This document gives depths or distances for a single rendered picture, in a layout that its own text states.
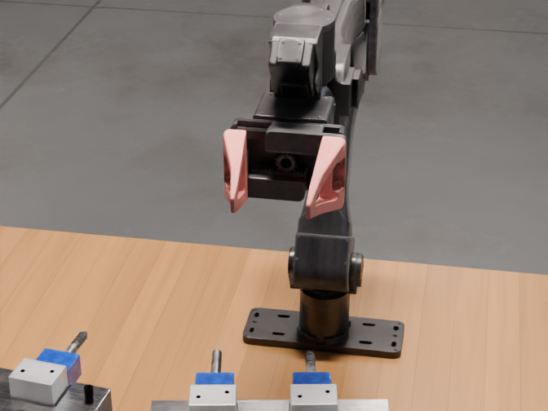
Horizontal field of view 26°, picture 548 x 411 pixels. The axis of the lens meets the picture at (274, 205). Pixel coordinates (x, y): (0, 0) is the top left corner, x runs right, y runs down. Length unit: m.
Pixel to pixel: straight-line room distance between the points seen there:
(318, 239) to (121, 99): 2.86
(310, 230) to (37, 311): 0.40
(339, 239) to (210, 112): 2.71
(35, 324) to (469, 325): 0.56
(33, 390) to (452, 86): 3.23
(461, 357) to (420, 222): 1.94
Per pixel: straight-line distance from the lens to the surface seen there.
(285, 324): 1.52
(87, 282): 1.65
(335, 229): 1.41
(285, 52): 1.03
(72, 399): 1.28
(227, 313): 1.56
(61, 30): 4.91
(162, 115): 4.08
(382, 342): 1.50
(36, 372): 1.28
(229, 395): 1.28
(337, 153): 1.01
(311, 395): 1.28
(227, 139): 1.03
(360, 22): 1.38
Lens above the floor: 1.66
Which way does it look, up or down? 29 degrees down
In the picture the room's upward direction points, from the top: straight up
